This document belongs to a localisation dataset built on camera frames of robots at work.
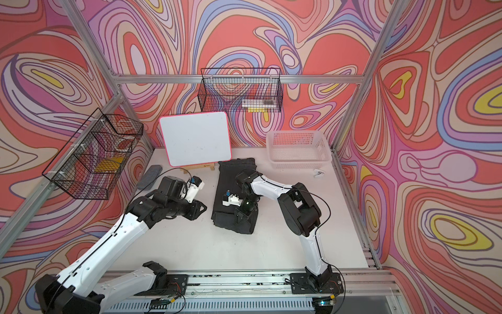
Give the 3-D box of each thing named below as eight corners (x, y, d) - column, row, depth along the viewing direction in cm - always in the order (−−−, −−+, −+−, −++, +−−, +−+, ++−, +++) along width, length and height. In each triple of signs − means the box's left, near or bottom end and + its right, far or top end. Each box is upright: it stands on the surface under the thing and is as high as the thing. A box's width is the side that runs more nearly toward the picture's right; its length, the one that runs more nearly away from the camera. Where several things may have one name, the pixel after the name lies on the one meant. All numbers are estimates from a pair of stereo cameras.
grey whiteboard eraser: (140, 190, 106) (136, 185, 102) (153, 169, 115) (150, 164, 111) (153, 192, 105) (149, 186, 101) (165, 171, 115) (162, 165, 111)
